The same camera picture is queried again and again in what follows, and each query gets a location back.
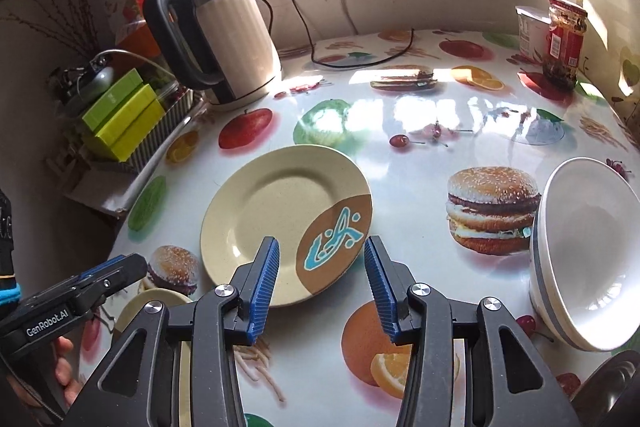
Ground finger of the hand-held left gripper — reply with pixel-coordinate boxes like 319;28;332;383
79;253;149;304

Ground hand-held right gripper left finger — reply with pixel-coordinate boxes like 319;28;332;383
60;236;281;427

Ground grey round gadget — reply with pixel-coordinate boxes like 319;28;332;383
75;57;118;104

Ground green box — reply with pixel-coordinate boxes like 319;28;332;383
81;68;146;131
97;83;158;144
110;99;167;162

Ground orange plastic container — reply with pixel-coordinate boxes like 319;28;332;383
117;22;161;58

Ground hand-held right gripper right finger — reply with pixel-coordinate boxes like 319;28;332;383
364;234;583;427

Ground food printed tablecloth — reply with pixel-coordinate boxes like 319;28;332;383
110;27;640;427

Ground green and yellow boxes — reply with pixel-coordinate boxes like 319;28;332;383
82;87;196;172

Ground beige plate brown patch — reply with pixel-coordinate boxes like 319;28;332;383
112;288;196;358
200;145;373;308

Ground glass jar red label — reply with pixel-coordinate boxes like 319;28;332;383
542;0;588;90

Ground white bowl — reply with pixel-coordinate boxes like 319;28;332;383
537;157;640;352
529;202;621;353

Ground black cable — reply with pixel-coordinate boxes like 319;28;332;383
252;0;417;68

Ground white electric kettle black handle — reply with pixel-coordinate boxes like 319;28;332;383
142;0;283;110

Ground white yoghurt cup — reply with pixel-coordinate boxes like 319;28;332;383
515;5;556;60

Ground person's left hand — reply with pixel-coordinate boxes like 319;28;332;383
5;334;85;413

